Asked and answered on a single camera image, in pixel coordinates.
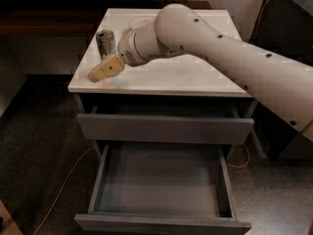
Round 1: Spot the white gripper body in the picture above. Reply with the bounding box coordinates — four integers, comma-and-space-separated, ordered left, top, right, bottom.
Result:
117, 29, 148, 67

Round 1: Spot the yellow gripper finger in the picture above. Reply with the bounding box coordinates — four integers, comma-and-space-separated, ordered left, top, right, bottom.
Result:
88, 54, 125, 82

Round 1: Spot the silver blue redbull can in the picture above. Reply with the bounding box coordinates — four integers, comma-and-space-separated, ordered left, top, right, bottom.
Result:
96, 29, 117, 60

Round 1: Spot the grey drawer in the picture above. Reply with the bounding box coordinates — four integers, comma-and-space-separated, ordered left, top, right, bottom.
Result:
77, 101, 254, 145
75, 142, 251, 235

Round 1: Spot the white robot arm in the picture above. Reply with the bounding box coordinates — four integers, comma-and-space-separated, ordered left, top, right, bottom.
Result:
88, 4, 313, 140

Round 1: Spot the white top grey drawer cabinet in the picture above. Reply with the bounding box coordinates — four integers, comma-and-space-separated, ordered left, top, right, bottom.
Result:
67, 8, 262, 162

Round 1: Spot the grey top drawer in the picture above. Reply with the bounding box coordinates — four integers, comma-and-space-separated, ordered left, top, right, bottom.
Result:
77, 101, 254, 145

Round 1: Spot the white paper bowl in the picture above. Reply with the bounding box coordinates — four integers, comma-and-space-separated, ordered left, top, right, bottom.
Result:
128, 16, 156, 29

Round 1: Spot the dark wooden bench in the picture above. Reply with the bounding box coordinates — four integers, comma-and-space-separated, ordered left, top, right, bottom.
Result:
0, 0, 211, 37

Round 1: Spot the black cabinet on right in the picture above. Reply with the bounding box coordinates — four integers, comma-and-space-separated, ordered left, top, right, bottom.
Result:
249, 0, 313, 160

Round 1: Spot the orange power cable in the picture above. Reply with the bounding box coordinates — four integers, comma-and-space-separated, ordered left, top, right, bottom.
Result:
31, 0, 313, 235

